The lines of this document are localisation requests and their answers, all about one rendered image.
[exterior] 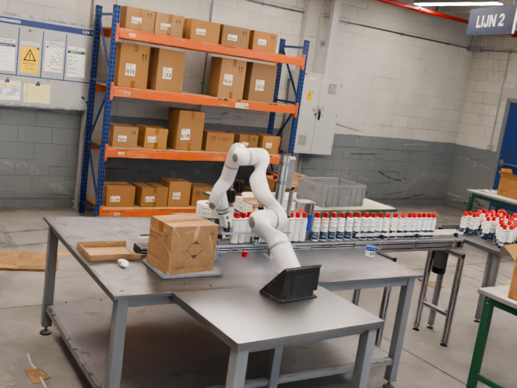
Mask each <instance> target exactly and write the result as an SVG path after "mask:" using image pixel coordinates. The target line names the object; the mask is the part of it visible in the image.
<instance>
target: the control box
mask: <svg viewBox="0 0 517 388"><path fill-rule="evenodd" d="M295 159H296V157H294V156H290V160H289V170H288V175H287V180H286V186H285V188H286V189H291V188H292V180H293V175H294V169H295Z"/></svg>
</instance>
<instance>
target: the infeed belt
mask: <svg viewBox="0 0 517 388"><path fill-rule="evenodd" d="M340 242H354V241H352V240H350V241H347V240H344V239H343V238H342V241H338V240H334V241H328V240H327V239H326V241H325V242H323V241H320V240H319V239H318V241H317V242H313V241H311V240H310V239H305V241H304V242H299V241H298V242H293V241H291V242H290V243H340ZM135 244H136V246H138V247H139V248H143V247H148V242H147V243H146V242H144V243H135ZM252 244H253V241H252V240H250V241H249V243H245V242H244V243H243V244H240V243H237V244H231V243H229V241H220V243H219V245H220V246H227V245H252Z"/></svg>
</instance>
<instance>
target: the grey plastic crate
mask: <svg viewBox="0 0 517 388"><path fill-rule="evenodd" d="M298 181H299V183H298V188H297V193H296V198H297V199H308V200H310V201H313V202H316V204H315V206H318V207H321V208H328V207H353V206H363V201H364V196H365V189H366V185H363V184H360V183H357V182H353V181H350V180H347V179H343V178H335V177H299V179H298ZM349 185H350V186H349Z"/></svg>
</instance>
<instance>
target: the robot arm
mask: <svg viewBox="0 0 517 388"><path fill-rule="evenodd" d="M269 161H270V157H269V154H268V152H267V151H266V150H265V149H261V148H247V149H246V148H245V146H244V145H243V144H241V143H235V144H233V145H232V146H231V147H230V149H229V151H228V155H227V157H226V160H225V164H224V167H223V170H222V174H221V176H220V178H219V179H218V181H217V183H216V184H215V185H214V187H213V189H212V191H211V194H210V196H209V200H208V207H209V208H210V209H212V210H216V212H217V213H218V219H219V223H220V225H221V226H223V229H224V231H225V232H230V229H231V227H230V226H232V219H231V216H230V214H229V206H228V199H227V195H226V191H227V190H228V188H229V187H230V186H231V185H232V183H233V182H234V180H235V176H236V173H237V171H238V168H239V166H254V167H255V171H254V172H253V173H252V174H251V176H250V179H249V183H250V186H251V189H252V193H253V195H254V197H255V198H256V200H257V201H258V202H260V203H261V204H262V205H263V206H264V207H265V208H266V209H263V210H258V211H254V212H253V213H252V214H251V215H250V216H249V218H248V224H249V227H250V229H251V230H252V231H253V232H254V234H256V235H257V236H258V237H260V238H261V239H263V240H264V241H265V242H266V243H267V244H268V246H269V249H270V251H271V253H272V256H273V258H274V260H275V264H276V265H277V267H278V270H279V273H280V272H281V271H283V270H284V269H286V268H295V267H301V266H300V264H299V261H298V259H297V257H296V254H295V252H294V249H293V248H292V245H291V243H290V241H289V238H288V237H287V235H286V234H284V233H283V232H279V231H278V230H277V229H281V228H283V227H284V226H285V225H286V223H287V215H286V213H285V210H284V209H283V208H282V206H281V205H280V204H279V203H278V202H277V200H276V199H275V198H274V196H273V195H272V194H271V192H270V189H269V185H268V182H267V179H266V169H267V167H268V165H269Z"/></svg>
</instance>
